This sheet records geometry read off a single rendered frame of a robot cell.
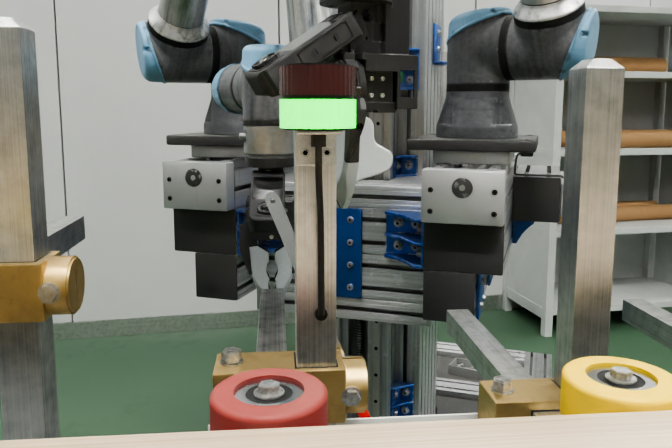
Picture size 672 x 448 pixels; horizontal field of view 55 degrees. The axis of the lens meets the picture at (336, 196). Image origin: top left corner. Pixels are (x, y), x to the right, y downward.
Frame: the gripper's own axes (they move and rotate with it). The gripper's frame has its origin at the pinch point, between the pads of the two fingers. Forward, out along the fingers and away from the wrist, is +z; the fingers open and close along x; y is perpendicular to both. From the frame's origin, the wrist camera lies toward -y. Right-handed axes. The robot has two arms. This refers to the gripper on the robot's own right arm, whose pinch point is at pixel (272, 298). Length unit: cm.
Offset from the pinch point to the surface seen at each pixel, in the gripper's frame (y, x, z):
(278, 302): -13.2, -0.8, -3.4
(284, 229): -26.8, -1.5, -15.0
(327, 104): -42, -5, -27
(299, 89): -41, -3, -28
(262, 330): -23.0, 0.9, -3.4
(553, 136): 198, -128, -13
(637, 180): 251, -200, 14
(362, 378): -36.1, -8.1, -3.3
